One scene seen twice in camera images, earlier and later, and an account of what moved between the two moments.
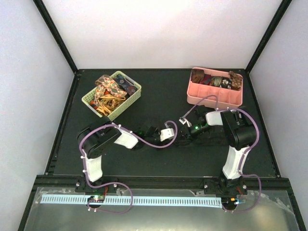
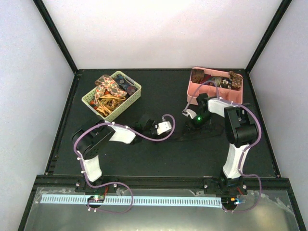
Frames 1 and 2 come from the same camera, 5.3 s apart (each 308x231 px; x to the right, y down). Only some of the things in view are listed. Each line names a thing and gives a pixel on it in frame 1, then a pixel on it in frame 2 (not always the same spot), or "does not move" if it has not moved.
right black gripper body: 192,135 → 194,126
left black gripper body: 165,142 → 147,132
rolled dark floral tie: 225,83 does not move
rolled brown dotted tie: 236,80 does not move
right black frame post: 268,35 does not move
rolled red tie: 206,79 does not move
